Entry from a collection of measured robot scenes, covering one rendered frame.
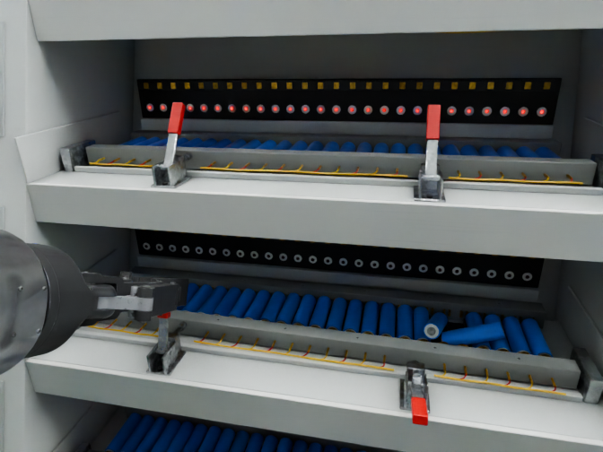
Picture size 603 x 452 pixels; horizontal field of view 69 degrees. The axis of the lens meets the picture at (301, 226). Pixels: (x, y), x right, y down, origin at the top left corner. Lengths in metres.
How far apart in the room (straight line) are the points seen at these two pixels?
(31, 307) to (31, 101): 0.33
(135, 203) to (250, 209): 0.13
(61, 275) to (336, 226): 0.24
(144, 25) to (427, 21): 0.28
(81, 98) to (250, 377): 0.40
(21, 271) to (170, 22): 0.31
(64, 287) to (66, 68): 0.36
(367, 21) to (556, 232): 0.25
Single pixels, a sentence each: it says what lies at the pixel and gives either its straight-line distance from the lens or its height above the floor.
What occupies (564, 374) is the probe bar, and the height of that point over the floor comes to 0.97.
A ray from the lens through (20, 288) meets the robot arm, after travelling 0.28.
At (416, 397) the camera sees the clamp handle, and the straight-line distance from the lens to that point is 0.43.
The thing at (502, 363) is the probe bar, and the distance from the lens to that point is 0.51.
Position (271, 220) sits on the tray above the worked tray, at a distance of 0.44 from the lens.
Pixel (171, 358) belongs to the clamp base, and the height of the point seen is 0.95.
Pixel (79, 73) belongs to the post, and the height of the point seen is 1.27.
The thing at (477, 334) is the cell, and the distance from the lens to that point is 0.52.
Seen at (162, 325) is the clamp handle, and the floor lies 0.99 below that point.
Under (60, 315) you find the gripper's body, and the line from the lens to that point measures 0.32.
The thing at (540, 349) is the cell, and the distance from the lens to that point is 0.55.
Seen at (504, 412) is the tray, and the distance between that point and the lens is 0.49.
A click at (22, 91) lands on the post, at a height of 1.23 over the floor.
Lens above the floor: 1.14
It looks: 4 degrees down
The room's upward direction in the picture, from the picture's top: 3 degrees clockwise
